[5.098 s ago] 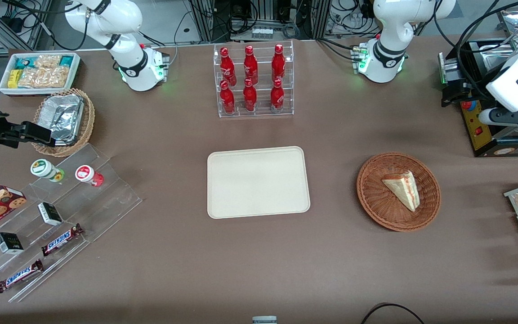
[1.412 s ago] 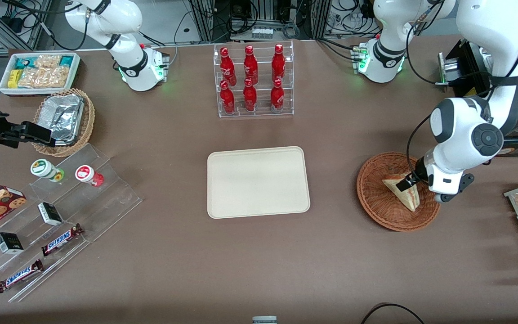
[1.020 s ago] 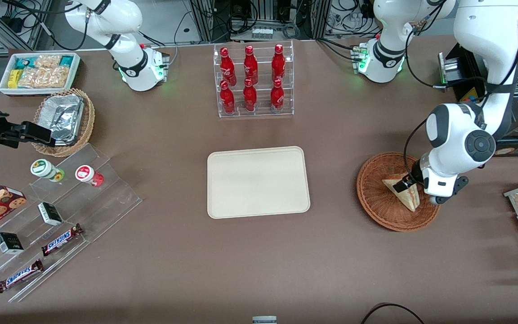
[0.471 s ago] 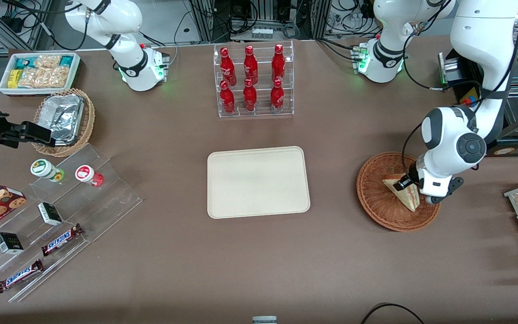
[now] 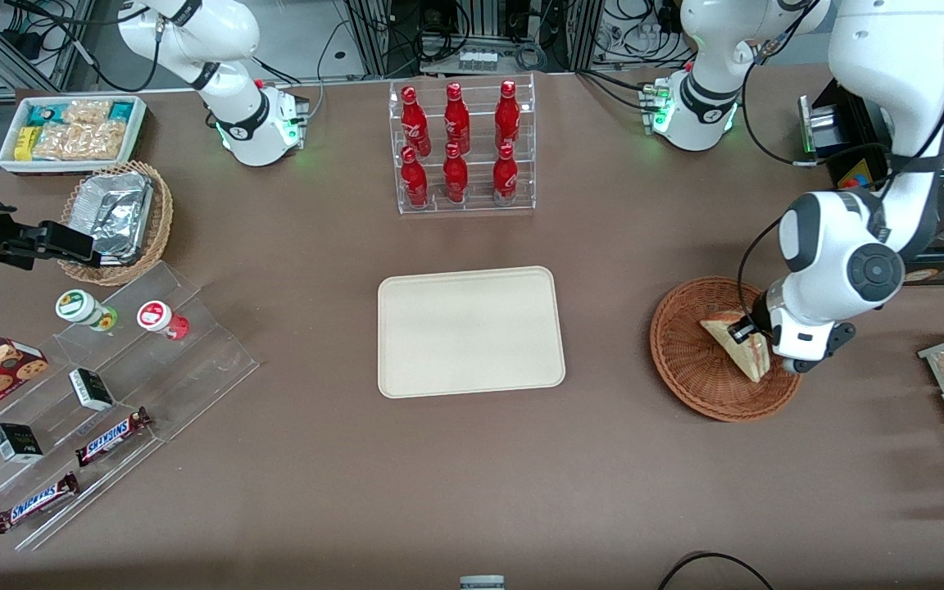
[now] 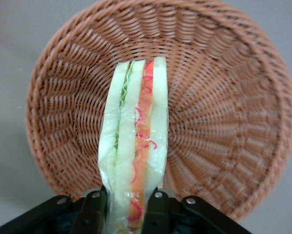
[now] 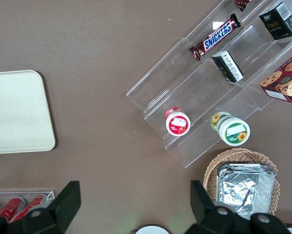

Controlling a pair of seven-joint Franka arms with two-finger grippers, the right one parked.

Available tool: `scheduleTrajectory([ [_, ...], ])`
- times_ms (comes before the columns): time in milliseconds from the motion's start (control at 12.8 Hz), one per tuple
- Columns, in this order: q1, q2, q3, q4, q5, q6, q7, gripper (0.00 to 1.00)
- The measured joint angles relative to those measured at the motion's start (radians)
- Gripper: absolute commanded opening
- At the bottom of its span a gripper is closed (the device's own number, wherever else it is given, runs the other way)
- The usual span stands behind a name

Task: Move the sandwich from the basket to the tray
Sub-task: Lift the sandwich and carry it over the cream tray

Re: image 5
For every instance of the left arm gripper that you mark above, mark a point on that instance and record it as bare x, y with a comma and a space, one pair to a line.
759, 316

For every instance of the triangle sandwich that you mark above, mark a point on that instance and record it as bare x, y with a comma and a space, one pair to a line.
746, 360

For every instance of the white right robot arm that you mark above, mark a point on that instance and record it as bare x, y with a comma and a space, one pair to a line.
255, 135

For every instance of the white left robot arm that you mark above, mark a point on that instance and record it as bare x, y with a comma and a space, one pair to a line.
890, 82

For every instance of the small wicker basket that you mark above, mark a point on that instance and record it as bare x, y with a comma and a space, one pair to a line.
163, 217

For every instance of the large round wicker basket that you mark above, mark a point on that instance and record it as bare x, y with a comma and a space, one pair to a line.
685, 369

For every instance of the beige rectangular tray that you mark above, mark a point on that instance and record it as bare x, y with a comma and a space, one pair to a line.
472, 328

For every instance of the aluminium foil container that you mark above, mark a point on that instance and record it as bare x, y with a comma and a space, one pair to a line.
111, 213

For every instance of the green lid cup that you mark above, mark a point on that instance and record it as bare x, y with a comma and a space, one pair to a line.
74, 305

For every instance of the white rectangular snack bin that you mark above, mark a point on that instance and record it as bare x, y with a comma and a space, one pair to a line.
70, 167

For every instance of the clear puffed snack bag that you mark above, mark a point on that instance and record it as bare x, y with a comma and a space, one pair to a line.
87, 112
79, 141

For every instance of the yellow snack packet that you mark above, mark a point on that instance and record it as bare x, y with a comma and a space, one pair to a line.
25, 143

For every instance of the red lid cup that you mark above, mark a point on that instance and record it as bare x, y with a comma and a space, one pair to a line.
152, 314

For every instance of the teal snack packet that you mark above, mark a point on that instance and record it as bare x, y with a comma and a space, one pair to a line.
121, 111
46, 113

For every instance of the small black box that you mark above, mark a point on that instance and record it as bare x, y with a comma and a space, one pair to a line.
91, 389
17, 442

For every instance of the clear acrylic stepped shelf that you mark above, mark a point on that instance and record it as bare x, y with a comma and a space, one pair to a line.
210, 360

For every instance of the snickers bar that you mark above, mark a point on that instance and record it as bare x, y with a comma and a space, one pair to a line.
107, 438
34, 503

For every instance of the black food warmer appliance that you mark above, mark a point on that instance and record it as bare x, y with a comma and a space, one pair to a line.
853, 131

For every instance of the red cola bottle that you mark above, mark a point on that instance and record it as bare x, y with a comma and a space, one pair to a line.
456, 179
507, 119
415, 184
506, 179
415, 123
456, 121

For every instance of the clear acrylic bottle rack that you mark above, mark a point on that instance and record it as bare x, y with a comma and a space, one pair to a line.
476, 206

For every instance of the small grey device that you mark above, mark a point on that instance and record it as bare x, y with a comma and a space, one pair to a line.
482, 583

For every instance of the white power strip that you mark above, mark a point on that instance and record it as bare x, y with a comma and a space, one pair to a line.
478, 61

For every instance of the aluminium frame post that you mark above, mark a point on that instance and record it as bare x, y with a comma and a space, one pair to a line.
583, 33
374, 37

